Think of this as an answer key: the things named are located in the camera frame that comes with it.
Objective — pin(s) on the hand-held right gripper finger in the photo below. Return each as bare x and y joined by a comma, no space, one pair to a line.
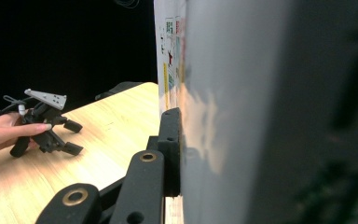
171,140

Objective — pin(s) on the white book with colourful tiles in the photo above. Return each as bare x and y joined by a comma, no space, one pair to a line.
230,93

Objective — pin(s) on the dark curtain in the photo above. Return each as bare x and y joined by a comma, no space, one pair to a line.
59,37

